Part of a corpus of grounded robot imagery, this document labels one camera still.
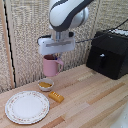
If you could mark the black box appliance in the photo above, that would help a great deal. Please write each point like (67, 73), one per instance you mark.
(109, 55)

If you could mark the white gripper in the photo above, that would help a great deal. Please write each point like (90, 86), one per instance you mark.
(56, 45)

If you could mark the yellow food in bowl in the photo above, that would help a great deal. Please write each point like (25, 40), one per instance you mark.
(45, 85)

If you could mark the pink mug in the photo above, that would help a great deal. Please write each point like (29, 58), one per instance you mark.
(51, 65)

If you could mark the yellow butter block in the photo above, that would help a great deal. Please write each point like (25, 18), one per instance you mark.
(56, 96)

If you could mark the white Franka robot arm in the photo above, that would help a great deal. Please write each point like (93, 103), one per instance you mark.
(66, 13)

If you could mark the white floral-rimmed plate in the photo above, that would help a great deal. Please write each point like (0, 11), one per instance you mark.
(27, 107)

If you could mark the small white bowl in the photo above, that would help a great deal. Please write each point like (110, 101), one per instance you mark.
(45, 84)

